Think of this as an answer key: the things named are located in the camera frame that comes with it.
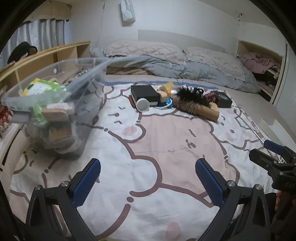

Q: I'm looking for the cardboard tube with yarn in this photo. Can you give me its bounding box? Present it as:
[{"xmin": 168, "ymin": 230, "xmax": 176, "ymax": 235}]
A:
[{"xmin": 172, "ymin": 96, "xmax": 220, "ymax": 122}]

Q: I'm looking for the oval wooden block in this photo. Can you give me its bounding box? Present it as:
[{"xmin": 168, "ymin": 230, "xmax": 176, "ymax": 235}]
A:
[{"xmin": 41, "ymin": 102, "xmax": 75, "ymax": 121}]

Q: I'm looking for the clear plastic storage bin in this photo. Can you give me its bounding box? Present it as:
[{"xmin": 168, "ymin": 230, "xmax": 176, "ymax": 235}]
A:
[{"xmin": 1, "ymin": 58, "xmax": 111, "ymax": 160}]

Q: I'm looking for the black feather bundle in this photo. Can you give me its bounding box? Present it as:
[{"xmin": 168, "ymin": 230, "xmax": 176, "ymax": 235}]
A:
[{"xmin": 177, "ymin": 84, "xmax": 210, "ymax": 107}]

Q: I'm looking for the person's right hand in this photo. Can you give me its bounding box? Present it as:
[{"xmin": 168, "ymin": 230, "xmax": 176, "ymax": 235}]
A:
[{"xmin": 275, "ymin": 190, "xmax": 282, "ymax": 211}]

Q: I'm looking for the dark red black box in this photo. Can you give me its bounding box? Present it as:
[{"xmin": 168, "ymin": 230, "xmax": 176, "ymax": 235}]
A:
[{"xmin": 204, "ymin": 90, "xmax": 232, "ymax": 108}]

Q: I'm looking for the clothes pile in cabinet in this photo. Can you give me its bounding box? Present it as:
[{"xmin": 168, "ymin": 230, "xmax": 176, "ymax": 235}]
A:
[{"xmin": 238, "ymin": 52, "xmax": 281, "ymax": 94}]

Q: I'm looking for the right beige pillow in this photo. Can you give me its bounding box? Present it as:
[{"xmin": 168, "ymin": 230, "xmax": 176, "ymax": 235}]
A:
[{"xmin": 183, "ymin": 47, "xmax": 246, "ymax": 82}]

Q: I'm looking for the beige pillow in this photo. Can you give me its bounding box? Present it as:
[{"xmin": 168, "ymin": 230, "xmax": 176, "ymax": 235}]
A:
[
  {"xmin": 103, "ymin": 39, "xmax": 186, "ymax": 65},
  {"xmin": 183, "ymin": 47, "xmax": 246, "ymax": 82}
]

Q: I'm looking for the grey duvet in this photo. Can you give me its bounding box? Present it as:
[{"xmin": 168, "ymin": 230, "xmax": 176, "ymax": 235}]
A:
[{"xmin": 90, "ymin": 48, "xmax": 260, "ymax": 93}]

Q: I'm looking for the blue white round item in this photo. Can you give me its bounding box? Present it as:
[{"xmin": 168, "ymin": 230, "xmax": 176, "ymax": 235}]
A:
[{"xmin": 155, "ymin": 97, "xmax": 172, "ymax": 109}]

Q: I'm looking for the green dotted tissue pack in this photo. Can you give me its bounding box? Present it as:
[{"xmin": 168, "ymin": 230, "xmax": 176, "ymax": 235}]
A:
[{"xmin": 19, "ymin": 78, "xmax": 72, "ymax": 128}]

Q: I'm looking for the small wooden blocks pile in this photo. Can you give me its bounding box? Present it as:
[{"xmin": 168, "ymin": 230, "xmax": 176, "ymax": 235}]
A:
[{"xmin": 157, "ymin": 81, "xmax": 175, "ymax": 103}]

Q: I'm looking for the white headboard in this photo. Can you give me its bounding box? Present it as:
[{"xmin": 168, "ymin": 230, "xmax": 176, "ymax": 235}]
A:
[{"xmin": 138, "ymin": 30, "xmax": 226, "ymax": 52}]

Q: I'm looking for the black book box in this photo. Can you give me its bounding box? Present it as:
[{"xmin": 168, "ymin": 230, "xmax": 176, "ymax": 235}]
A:
[{"xmin": 130, "ymin": 85, "xmax": 160, "ymax": 106}]

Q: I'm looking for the wooden bedside shelf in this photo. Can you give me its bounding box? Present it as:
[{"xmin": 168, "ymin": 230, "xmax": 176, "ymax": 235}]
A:
[{"xmin": 1, "ymin": 41, "xmax": 91, "ymax": 93}]

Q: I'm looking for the left beige pillow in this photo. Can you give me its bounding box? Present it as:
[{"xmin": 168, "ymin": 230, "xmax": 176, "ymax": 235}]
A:
[{"xmin": 103, "ymin": 39, "xmax": 186, "ymax": 65}]

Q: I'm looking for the black visor cap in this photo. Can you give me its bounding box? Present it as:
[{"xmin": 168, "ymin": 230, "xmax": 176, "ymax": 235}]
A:
[{"xmin": 7, "ymin": 42, "xmax": 38, "ymax": 64}]

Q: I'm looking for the grey curtain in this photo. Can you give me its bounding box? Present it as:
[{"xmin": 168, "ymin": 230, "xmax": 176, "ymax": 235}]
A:
[{"xmin": 1, "ymin": 19, "xmax": 65, "ymax": 69}]

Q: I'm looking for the white wall pouch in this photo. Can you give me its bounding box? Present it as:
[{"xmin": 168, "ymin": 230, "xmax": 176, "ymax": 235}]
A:
[{"xmin": 120, "ymin": 0, "xmax": 135, "ymax": 22}]

